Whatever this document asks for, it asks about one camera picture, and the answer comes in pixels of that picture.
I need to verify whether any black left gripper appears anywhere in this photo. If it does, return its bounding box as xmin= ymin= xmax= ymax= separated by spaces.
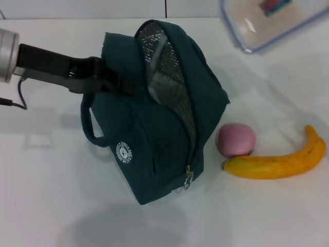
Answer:
xmin=16 ymin=43 xmax=136 ymax=97

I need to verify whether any teal insulated lunch bag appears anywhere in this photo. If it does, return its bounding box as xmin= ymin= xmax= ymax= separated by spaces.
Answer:
xmin=81 ymin=19 xmax=231 ymax=206

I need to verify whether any pink peach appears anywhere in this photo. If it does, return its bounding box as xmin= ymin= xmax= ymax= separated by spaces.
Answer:
xmin=217 ymin=122 xmax=257 ymax=158

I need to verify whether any clear food container blue rim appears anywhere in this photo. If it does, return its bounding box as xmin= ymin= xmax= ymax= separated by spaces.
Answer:
xmin=220 ymin=0 xmax=329 ymax=55

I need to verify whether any yellow banana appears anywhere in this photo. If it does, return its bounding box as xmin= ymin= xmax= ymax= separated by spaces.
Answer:
xmin=222 ymin=125 xmax=326 ymax=180

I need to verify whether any left arm grey cable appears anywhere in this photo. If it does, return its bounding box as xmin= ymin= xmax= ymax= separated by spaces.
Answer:
xmin=0 ymin=77 xmax=28 ymax=111

